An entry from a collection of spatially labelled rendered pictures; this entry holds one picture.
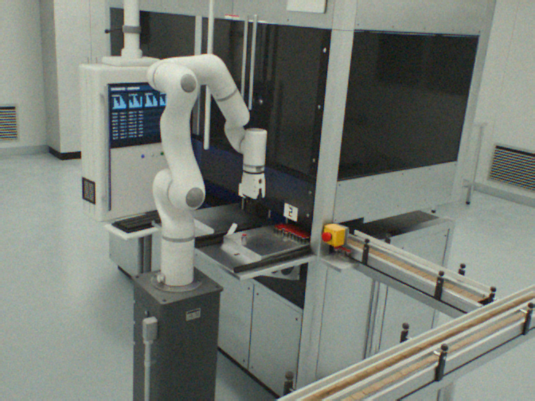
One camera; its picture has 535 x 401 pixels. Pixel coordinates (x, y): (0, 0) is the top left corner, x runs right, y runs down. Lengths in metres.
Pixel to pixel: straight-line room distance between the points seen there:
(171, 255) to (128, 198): 0.96
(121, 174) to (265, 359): 1.15
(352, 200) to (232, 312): 0.97
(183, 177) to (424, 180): 1.32
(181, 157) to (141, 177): 1.06
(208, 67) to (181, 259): 0.69
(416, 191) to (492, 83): 4.47
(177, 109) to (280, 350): 1.37
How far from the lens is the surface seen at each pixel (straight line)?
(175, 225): 2.11
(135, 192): 3.07
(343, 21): 2.31
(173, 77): 1.93
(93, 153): 2.94
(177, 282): 2.19
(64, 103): 7.25
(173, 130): 2.01
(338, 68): 2.32
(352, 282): 2.74
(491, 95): 7.27
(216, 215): 2.90
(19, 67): 7.54
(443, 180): 3.05
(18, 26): 7.51
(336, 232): 2.39
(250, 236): 2.65
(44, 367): 3.41
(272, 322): 2.86
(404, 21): 2.58
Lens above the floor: 1.85
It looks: 18 degrees down
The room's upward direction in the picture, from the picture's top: 4 degrees clockwise
